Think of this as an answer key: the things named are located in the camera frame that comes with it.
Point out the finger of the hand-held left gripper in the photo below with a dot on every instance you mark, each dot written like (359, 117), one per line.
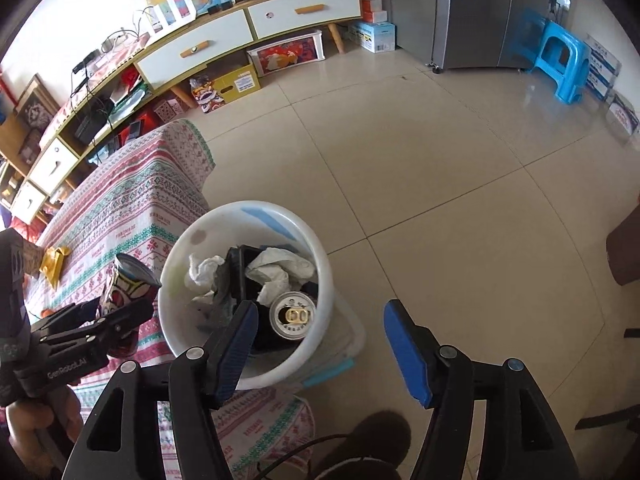
(65, 316)
(120, 320)

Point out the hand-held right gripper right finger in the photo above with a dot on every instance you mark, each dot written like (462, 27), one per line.
(407, 355)

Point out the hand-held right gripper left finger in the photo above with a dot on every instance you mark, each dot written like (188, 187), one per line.
(235, 350)

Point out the cartoon print snack can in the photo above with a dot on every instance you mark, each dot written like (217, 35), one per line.
(125, 285)

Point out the white plastic bin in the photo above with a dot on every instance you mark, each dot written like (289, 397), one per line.
(280, 367)

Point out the person's left hand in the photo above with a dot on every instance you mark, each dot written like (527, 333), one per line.
(35, 435)

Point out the crumpled grey plastic film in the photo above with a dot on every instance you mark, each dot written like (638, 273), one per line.
(220, 305)

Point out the yellow snack packet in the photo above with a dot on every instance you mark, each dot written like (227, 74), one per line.
(52, 265)

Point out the silver drink can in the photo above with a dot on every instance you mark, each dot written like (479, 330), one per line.
(292, 310)

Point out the crumpled white tissue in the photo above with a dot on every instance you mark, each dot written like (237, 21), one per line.
(205, 272)
(280, 270)

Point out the white cabinet drawer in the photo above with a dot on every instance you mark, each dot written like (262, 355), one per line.
(52, 165)
(305, 10)
(27, 202)
(195, 50)

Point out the patterned tablecloth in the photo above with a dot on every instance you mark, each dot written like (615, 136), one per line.
(125, 200)

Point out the black set-top box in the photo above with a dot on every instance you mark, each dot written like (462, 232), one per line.
(90, 127)

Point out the framed picture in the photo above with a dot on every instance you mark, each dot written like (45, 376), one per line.
(37, 102)

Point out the dark brown chair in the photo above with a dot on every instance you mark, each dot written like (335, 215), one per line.
(625, 255)

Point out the red orange toy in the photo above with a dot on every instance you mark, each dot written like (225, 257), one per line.
(206, 95)

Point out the yellow cardboard box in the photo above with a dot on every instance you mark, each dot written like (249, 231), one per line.
(240, 82)

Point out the white printed storage box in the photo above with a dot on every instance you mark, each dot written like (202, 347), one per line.
(285, 55)

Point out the blue and white box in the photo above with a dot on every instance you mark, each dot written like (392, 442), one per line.
(375, 37)

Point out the blue plastic stool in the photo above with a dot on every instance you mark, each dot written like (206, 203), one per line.
(560, 60)

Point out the orange and white boxes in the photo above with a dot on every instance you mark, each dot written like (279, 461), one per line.
(375, 10)

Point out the stack of white blue boxes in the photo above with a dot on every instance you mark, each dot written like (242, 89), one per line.
(602, 67)

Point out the grey refrigerator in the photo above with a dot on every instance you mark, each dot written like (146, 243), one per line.
(475, 10)

